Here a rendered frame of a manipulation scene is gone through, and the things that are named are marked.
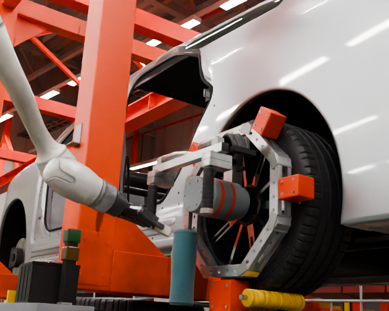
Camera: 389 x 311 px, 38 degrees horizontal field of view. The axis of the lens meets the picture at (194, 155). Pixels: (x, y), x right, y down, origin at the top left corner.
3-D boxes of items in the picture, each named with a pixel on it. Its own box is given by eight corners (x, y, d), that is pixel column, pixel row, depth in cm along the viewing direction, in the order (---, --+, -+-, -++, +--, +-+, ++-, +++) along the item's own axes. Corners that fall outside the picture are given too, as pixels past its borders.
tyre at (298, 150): (363, 120, 202) (244, 141, 255) (317, 103, 189) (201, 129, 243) (351, 312, 189) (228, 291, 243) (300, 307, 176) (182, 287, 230)
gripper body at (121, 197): (121, 187, 167) (145, 200, 172) (105, 190, 173) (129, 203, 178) (113, 210, 164) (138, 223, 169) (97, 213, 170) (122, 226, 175)
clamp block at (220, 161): (232, 170, 184) (233, 154, 185) (210, 165, 179) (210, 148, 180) (222, 173, 188) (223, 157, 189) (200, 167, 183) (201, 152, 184)
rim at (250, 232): (344, 144, 206) (253, 157, 248) (298, 129, 194) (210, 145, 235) (334, 286, 197) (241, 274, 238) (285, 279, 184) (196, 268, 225)
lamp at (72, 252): (78, 261, 161) (80, 247, 162) (65, 260, 159) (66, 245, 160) (73, 261, 164) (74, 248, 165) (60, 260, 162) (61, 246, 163)
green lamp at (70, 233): (80, 243, 162) (82, 229, 163) (67, 241, 160) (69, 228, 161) (75, 244, 165) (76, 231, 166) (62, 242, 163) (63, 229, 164)
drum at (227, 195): (251, 220, 201) (252, 181, 205) (202, 211, 189) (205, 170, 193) (226, 224, 212) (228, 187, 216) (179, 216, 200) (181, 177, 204)
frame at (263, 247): (291, 276, 179) (292, 114, 195) (276, 274, 176) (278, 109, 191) (192, 281, 222) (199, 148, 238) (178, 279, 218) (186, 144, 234)
